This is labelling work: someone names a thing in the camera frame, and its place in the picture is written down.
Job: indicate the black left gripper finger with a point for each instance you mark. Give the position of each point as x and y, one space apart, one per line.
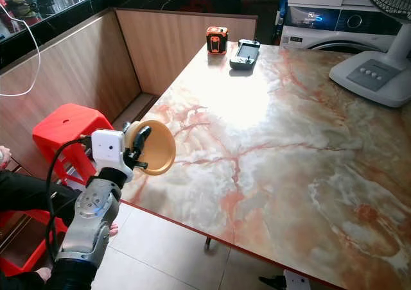
142 141

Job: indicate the tan plastic bowl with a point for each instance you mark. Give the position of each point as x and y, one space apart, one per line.
162 147

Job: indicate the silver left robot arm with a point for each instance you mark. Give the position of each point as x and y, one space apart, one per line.
93 216

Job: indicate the person's bare hand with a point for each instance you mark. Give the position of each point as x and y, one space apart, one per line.
5 158

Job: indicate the person's bare foot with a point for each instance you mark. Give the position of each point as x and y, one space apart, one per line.
112 228
44 275

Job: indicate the tall red plastic stool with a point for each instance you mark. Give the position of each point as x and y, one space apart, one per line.
67 123

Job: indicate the person's black trouser legs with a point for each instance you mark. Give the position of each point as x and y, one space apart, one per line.
38 194

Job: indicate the orange black small box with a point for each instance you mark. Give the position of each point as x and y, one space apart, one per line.
217 41

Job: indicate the grey game controller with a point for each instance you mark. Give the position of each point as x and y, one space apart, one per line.
244 54

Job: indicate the low red plastic stool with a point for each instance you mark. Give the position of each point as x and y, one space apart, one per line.
16 264

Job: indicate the white washing machine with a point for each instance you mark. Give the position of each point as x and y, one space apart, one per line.
321 22

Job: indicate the white table fan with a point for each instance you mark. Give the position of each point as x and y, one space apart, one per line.
372 78

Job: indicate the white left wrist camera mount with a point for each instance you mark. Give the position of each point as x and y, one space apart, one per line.
106 150

